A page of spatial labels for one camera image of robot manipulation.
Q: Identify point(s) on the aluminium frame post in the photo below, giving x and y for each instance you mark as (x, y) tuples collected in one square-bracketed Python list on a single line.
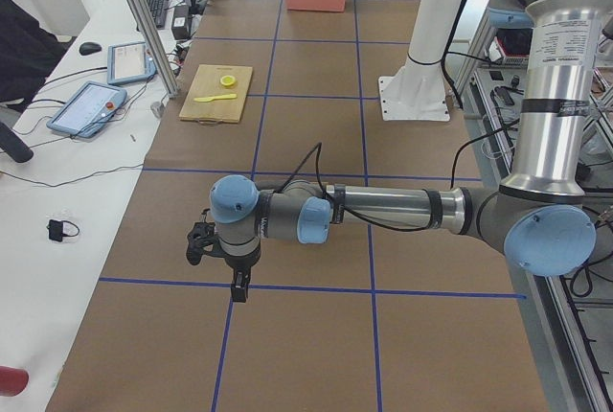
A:
[(145, 23)]

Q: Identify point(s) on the small black clip device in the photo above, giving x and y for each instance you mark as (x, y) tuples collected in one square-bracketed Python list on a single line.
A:
[(61, 229)]

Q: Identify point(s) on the wooden cutting board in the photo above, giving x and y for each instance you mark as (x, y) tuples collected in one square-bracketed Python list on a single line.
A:
[(206, 83)]

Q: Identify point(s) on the blue teach pendant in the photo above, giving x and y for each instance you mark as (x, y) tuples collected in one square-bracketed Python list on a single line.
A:
[(128, 63), (88, 110)]

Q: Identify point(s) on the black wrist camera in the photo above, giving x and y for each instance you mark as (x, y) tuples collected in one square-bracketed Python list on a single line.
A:
[(202, 241)]

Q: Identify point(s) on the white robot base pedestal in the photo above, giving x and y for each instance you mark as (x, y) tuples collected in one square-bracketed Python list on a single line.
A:
[(417, 92)]

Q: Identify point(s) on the black power adapter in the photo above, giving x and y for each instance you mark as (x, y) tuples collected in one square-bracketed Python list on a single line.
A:
[(181, 22)]

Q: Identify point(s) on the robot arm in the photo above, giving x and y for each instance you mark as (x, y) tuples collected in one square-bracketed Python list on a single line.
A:
[(534, 217)]

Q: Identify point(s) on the blue teach pendant far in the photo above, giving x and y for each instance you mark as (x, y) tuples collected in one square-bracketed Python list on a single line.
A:
[(128, 63)]

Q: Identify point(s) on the yellow plastic knife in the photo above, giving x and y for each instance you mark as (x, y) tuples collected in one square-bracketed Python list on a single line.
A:
[(209, 99)]

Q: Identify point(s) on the black computer mouse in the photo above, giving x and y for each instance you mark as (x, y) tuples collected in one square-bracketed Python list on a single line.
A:
[(89, 48)]

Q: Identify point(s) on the black keyboard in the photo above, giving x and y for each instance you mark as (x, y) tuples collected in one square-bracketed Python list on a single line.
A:
[(158, 10)]

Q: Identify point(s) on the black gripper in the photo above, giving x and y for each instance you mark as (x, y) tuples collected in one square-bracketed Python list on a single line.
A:
[(238, 265)]

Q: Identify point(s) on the blue teach pendant near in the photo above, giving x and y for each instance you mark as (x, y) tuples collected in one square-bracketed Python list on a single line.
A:
[(88, 110)]

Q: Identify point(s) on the red cylinder object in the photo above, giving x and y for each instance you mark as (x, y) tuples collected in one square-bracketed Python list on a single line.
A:
[(13, 381)]

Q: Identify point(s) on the yellow lemon slice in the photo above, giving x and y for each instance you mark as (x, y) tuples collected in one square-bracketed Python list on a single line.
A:
[(228, 81)]

